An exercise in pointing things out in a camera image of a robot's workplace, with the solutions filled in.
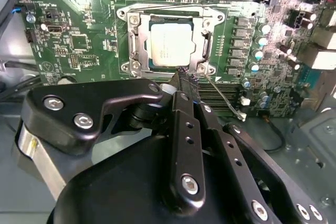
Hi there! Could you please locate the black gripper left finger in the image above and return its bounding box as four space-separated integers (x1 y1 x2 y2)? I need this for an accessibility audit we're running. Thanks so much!
14 68 207 209

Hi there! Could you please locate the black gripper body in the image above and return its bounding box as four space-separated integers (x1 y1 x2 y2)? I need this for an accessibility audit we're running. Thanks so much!
48 134 295 224

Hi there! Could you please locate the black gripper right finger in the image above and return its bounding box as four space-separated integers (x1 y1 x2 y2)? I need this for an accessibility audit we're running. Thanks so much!
187 74 329 224

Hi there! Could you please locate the wire locking lever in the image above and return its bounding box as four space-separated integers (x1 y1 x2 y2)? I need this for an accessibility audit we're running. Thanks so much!
203 74 247 123
122 3 212 15

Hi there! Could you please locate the silver CPU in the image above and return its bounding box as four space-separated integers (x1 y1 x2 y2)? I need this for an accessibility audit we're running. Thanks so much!
149 21 196 68

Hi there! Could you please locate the metal socket cover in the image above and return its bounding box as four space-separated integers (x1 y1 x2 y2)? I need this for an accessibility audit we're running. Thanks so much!
128 10 211 74

